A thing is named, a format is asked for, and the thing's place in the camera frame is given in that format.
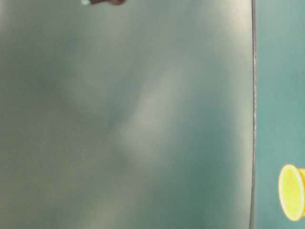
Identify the yellow-green plastic cup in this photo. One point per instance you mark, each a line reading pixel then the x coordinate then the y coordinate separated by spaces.
pixel 291 188

